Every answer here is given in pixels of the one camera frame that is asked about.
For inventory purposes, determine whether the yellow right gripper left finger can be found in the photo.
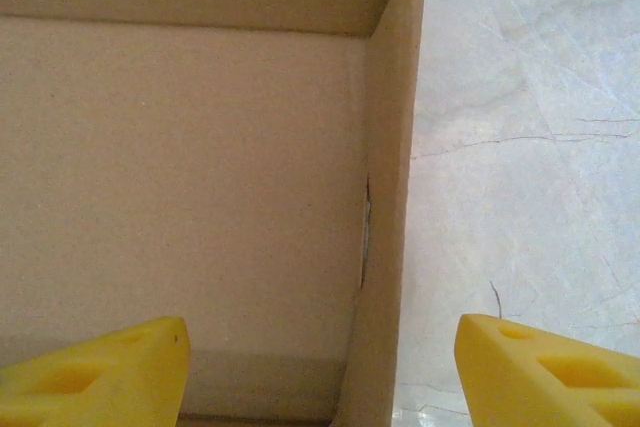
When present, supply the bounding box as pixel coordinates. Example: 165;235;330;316
0;315;192;427

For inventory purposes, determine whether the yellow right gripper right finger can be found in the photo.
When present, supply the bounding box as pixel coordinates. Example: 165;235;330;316
454;313;640;427

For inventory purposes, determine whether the brown cardboard box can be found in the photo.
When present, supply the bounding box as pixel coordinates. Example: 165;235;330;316
0;0;427;427

